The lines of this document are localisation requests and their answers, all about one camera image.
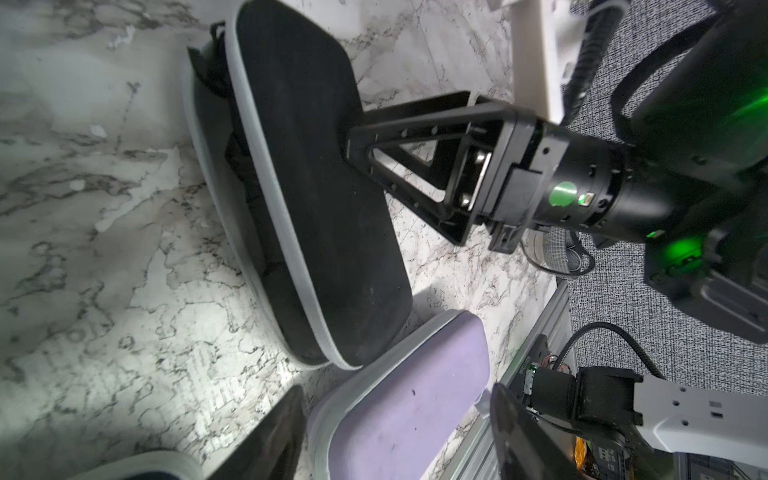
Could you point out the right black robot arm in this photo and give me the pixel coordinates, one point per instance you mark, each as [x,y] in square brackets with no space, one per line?
[686,176]

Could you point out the grey case back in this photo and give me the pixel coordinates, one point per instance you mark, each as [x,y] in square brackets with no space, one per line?
[296,94]

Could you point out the aluminium front rail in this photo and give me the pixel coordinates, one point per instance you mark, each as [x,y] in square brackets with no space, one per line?
[476,457]

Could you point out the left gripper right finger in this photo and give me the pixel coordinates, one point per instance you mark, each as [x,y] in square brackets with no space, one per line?
[523,449]

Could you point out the grey zippered case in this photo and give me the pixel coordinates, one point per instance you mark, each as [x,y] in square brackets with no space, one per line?
[160,464]

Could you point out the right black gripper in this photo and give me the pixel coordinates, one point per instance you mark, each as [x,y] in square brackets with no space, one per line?
[547,175]

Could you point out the black umbrella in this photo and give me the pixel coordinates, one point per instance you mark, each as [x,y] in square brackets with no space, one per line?
[219,142]

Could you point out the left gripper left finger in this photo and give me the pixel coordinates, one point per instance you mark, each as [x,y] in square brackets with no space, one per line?
[272,450]

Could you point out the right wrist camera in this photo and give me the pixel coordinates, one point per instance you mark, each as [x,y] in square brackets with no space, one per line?
[546,39]

